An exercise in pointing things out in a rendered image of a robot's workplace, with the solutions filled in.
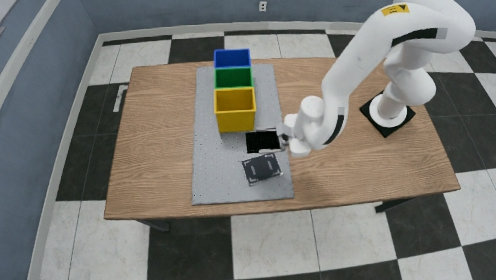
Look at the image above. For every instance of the blue bin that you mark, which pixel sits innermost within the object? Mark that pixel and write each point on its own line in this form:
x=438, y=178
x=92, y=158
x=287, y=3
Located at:
x=232, y=57

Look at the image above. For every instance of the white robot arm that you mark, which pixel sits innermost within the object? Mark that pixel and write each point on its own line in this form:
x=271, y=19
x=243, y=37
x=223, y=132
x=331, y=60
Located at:
x=404, y=22

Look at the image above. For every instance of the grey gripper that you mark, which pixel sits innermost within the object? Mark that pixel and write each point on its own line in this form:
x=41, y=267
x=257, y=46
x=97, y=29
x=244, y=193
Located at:
x=297, y=147

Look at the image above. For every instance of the yellow recycle bin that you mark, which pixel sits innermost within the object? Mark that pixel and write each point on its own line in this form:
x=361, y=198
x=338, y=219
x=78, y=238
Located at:
x=227, y=101

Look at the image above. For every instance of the green bin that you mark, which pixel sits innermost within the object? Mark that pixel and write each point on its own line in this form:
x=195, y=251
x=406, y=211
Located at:
x=229, y=78

